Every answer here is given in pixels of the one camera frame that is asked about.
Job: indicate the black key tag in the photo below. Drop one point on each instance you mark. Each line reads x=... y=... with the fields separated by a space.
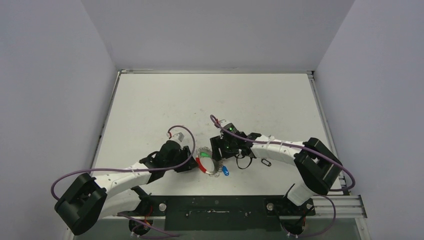
x=266 y=162

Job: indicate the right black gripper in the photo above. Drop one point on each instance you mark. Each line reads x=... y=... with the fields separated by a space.
x=216 y=147

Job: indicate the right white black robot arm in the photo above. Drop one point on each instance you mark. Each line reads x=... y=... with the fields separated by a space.
x=318 y=167

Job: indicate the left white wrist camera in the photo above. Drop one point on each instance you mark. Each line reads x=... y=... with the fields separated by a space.
x=176 y=137

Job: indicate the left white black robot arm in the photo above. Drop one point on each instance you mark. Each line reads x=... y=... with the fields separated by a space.
x=90 y=198

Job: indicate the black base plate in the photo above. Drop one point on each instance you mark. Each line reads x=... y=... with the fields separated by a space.
x=217 y=222

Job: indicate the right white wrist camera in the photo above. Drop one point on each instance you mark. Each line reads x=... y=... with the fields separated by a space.
x=222 y=122

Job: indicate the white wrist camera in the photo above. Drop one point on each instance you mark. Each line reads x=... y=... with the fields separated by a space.
x=176 y=137
x=222 y=122

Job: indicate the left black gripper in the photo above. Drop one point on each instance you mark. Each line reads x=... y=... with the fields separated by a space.
x=185 y=153

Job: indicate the aluminium frame rail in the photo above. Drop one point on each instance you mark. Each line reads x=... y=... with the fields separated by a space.
x=341 y=206

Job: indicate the blue key tag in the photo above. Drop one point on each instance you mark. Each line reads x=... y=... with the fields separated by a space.
x=225 y=171

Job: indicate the green key tag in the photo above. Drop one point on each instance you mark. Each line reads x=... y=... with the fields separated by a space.
x=204 y=155

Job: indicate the large keyring with red sleeve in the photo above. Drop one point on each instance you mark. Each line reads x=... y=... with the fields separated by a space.
x=207 y=165

